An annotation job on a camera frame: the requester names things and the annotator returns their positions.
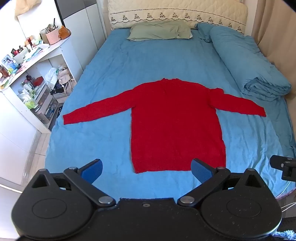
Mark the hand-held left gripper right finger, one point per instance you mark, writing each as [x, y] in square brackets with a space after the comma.
[200, 170]

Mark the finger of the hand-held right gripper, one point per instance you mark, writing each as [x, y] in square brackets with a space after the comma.
[281, 162]

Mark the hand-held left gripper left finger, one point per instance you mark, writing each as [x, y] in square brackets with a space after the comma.
[93, 170]

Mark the red sweater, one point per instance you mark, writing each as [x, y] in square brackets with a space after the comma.
[175, 127]

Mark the blue fluffy rug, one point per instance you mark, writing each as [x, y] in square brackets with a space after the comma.
[288, 235]

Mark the clear storage box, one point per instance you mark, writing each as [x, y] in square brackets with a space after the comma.
[46, 109]

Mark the black device on shelf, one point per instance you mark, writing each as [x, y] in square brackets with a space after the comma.
[56, 90]

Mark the green packet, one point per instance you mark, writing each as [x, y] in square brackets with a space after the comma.
[30, 104]

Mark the beige tote bag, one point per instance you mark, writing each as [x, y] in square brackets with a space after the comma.
[66, 78]

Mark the white plastic bag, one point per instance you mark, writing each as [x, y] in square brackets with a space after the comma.
[51, 76]

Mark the bed with blue sheet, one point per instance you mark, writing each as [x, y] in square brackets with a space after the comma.
[115, 69]

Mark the red box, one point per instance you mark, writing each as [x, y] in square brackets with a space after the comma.
[38, 81]

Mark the rolled blue duvet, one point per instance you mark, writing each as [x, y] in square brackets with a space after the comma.
[242, 60]

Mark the white shelf unit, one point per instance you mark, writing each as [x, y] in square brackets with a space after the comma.
[57, 53]

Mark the beige curtain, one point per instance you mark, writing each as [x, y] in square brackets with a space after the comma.
[275, 27]

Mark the white box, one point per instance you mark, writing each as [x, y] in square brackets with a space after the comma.
[20, 56]

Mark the white and grey wardrobe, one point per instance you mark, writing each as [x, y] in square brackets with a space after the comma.
[81, 34]

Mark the blue picture card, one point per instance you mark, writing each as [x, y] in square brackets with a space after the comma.
[8, 61]

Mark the pink container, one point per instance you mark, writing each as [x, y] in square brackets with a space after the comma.
[53, 37]

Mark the blue pillow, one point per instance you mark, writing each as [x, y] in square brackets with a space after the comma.
[203, 31]

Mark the brown teddy toy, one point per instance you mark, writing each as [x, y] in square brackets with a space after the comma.
[64, 33]

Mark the green pillow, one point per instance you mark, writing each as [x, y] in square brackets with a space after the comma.
[159, 30]

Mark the cream quilted headboard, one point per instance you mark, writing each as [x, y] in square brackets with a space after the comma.
[175, 10]

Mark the hanging beige cloth bag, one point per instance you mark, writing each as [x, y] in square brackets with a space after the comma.
[24, 7]

